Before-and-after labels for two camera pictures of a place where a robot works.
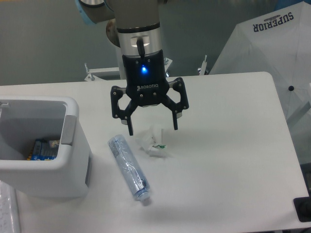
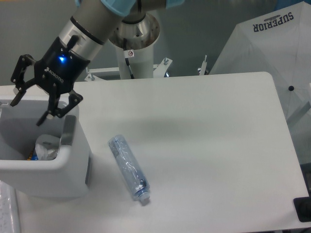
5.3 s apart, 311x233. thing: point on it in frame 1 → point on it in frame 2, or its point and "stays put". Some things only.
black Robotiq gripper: x=146 y=82 → x=56 y=73
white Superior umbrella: x=278 y=42 stays put
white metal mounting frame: x=92 y=73 stays put
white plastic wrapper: x=151 y=142 → x=46 y=146
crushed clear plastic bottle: x=129 y=167 stays put
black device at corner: x=302 y=206 stays put
